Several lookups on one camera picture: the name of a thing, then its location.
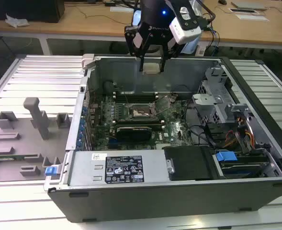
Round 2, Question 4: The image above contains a black internal cable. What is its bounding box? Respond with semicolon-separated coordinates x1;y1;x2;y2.
183;105;218;147

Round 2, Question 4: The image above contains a black graphics card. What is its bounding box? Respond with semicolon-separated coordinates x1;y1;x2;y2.
115;126;153;142

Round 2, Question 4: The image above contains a CPU socket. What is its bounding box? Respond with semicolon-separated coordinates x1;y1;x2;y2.
129;102;159;121

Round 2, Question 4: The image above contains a black plastic shroud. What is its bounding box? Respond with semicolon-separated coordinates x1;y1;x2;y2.
163;146;214;182

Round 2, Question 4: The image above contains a white paper sheet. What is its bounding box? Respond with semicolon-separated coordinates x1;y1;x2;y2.
110;6;135;12
235;13;270;22

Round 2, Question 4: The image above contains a silver metal drive cage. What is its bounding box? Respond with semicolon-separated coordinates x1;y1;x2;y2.
192;67;251;123

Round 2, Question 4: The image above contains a green motherboard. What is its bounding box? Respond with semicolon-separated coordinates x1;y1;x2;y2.
88;93;196;151

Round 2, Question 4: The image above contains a white paper with dark strip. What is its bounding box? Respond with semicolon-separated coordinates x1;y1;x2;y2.
228;7;260;14

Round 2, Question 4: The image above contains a black PC case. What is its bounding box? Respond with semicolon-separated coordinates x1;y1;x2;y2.
44;54;282;223

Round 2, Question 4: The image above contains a blue disk carrier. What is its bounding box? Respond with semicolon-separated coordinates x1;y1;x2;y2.
214;150;271;179

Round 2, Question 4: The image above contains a silver power supply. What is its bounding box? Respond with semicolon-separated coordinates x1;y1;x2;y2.
68;150;175;186

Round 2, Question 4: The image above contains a wooden desk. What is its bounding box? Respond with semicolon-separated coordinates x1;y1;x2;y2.
0;0;282;51

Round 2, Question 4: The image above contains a gray laptop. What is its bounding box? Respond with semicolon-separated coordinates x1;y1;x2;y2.
230;1;268;11

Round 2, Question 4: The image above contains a coloured wire bundle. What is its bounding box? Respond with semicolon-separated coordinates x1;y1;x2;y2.
223;115;255;148

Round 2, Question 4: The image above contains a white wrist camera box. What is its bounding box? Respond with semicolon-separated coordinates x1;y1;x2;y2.
169;6;202;46

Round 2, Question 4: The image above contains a blue cable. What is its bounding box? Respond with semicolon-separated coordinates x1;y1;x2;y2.
210;23;221;55

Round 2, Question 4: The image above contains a white crumpled paper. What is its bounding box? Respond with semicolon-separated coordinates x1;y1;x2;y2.
5;13;30;27

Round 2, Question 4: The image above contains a black RAM stick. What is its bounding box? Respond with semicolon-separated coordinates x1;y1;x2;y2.
115;119;165;128
113;92;158;103

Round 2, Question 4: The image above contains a gray parts rack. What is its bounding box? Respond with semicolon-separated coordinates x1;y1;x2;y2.
0;97;74;183

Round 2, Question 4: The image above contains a black camera cable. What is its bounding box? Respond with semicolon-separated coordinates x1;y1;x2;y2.
197;0;215;31

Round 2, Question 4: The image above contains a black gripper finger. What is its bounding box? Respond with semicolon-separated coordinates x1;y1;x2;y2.
124;25;153;72
160;35;180;72

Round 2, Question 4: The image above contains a silver CPU plate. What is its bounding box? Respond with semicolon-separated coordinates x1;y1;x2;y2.
143;62;161;75

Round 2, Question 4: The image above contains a black monitor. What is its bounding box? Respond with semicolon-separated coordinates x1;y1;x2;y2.
0;0;66;23

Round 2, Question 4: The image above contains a black round case speaker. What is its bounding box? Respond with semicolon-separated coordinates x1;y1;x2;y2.
103;80;119;94

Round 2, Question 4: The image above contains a blue case latch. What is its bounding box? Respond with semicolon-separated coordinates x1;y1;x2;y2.
45;166;61;177

